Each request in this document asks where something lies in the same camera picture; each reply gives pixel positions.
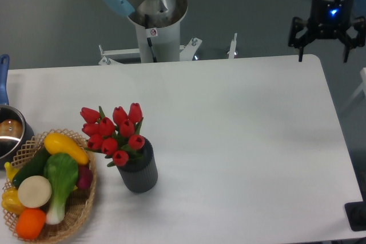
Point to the green bok choy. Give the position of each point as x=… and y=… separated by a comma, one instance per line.
x=61, y=170

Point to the yellow bell pepper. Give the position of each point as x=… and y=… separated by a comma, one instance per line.
x=11, y=202

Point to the woven wicker basket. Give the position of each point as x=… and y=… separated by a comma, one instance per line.
x=78, y=205

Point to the dark green cucumber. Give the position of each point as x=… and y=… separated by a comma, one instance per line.
x=33, y=167

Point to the blue handled saucepan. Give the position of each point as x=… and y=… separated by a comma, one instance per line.
x=15, y=131

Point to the cream round disc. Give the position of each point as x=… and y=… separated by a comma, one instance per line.
x=34, y=191

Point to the yellow banana tip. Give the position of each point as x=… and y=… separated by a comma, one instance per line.
x=11, y=171

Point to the white frame at right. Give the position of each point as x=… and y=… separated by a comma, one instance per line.
x=356, y=97

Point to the black device at edge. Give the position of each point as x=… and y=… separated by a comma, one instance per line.
x=356, y=215

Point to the purple red radish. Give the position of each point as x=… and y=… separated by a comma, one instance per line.
x=85, y=178

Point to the yellow squash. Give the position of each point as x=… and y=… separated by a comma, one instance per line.
x=59, y=143

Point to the orange fruit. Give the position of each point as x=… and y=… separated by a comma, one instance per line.
x=30, y=223

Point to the dark grey ribbed vase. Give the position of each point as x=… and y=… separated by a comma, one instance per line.
x=140, y=175

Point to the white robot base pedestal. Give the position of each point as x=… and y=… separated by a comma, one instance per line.
x=157, y=25

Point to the red tulip bouquet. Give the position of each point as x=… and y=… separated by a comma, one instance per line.
x=118, y=138

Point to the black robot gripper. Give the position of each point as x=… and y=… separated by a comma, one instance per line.
x=325, y=18

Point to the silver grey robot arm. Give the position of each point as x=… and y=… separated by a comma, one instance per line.
x=328, y=19

